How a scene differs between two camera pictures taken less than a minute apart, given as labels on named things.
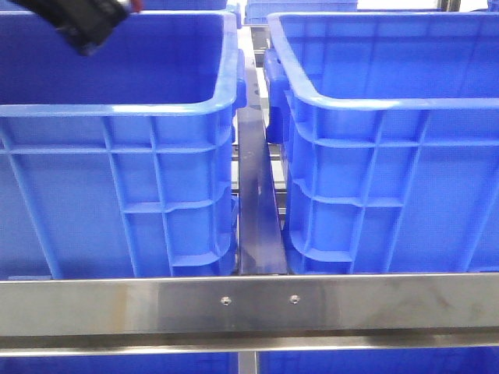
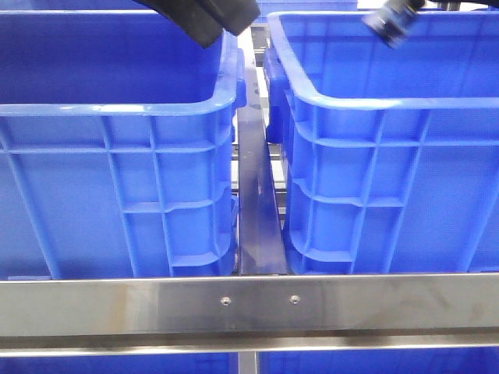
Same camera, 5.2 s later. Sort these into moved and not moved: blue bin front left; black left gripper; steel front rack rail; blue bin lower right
Moved: black left gripper
Not moved: blue bin front left; blue bin lower right; steel front rack rail
